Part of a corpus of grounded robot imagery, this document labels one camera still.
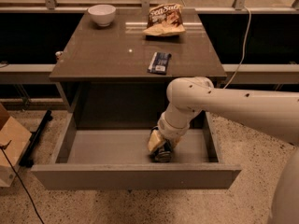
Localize grey open drawer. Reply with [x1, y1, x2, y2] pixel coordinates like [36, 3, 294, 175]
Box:
[32, 113, 241, 190]

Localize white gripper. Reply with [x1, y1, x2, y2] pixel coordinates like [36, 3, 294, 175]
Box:
[148, 111, 189, 153]

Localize black cable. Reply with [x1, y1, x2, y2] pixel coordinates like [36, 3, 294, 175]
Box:
[0, 145, 45, 224]

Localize white ceramic bowl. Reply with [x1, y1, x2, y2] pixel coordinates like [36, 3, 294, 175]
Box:
[88, 5, 116, 27]

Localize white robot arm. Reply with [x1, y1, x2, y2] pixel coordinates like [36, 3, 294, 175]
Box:
[148, 77, 299, 224]

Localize brown chip bag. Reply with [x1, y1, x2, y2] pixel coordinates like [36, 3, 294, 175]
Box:
[143, 4, 185, 36]

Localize cardboard box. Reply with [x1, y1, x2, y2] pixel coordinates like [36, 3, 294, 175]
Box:
[0, 104, 31, 187]

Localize white cable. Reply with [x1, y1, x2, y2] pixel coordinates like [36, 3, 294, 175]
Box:
[221, 7, 252, 90]

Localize black bar on floor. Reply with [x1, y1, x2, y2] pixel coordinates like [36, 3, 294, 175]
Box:
[19, 110, 52, 168]

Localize blue snack packet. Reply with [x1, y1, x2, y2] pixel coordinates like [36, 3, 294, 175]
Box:
[148, 52, 172, 75]

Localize small metal knob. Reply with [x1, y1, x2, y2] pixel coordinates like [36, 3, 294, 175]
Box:
[55, 51, 64, 61]

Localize grey cabinet counter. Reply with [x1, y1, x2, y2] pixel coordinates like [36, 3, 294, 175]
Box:
[50, 8, 225, 130]

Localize blue pepsi can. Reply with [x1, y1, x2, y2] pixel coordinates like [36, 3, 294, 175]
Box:
[150, 127, 173, 162]

